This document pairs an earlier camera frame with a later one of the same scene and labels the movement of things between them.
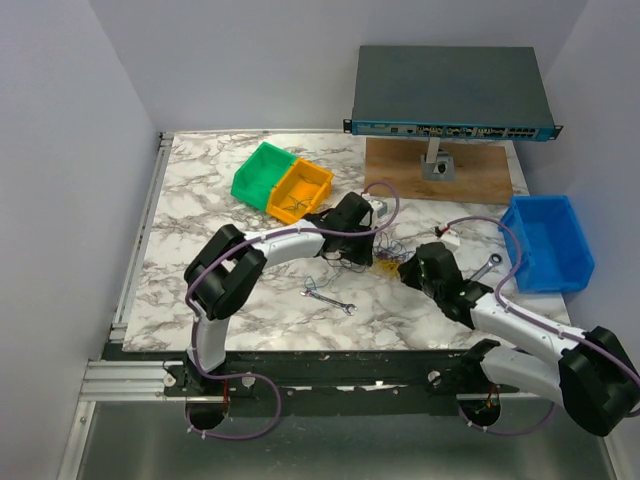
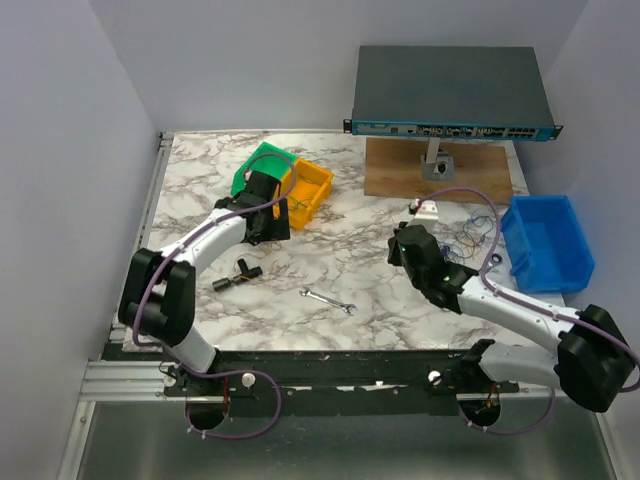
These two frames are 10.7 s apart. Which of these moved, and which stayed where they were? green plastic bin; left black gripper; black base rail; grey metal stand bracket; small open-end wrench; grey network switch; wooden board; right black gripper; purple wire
Moved: left black gripper; purple wire; right black gripper
Stayed: grey network switch; grey metal stand bracket; green plastic bin; black base rail; small open-end wrench; wooden board
